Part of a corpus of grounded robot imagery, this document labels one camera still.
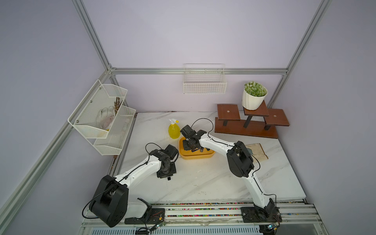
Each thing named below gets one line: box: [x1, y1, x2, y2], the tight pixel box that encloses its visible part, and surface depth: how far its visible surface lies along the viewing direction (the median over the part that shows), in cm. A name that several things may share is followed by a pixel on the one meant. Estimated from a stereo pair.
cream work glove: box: [245, 142, 269, 164], surface depth 100 cm
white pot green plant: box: [241, 81, 268, 111], surface depth 85 cm
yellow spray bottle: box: [167, 118, 181, 140], surface depth 100 cm
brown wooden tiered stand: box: [214, 99, 290, 139], surface depth 104 cm
